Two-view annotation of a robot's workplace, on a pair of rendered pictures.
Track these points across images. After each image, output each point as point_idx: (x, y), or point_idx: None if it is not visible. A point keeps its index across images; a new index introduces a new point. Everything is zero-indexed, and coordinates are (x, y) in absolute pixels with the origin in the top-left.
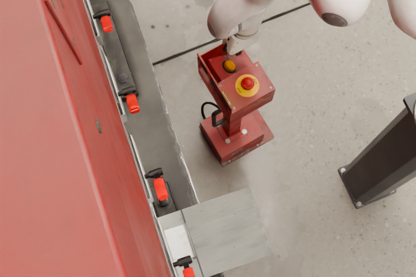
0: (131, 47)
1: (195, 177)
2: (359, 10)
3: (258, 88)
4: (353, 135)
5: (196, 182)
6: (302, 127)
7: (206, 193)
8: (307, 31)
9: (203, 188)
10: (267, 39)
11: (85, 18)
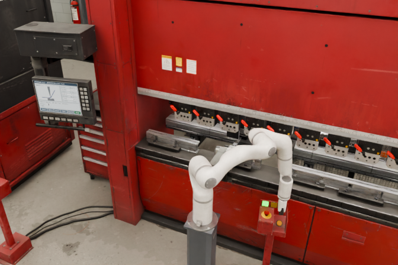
0: (302, 187)
1: (254, 263)
2: (250, 132)
3: (262, 216)
4: None
5: (252, 262)
6: None
7: (246, 262)
8: None
9: (248, 262)
10: None
11: (292, 103)
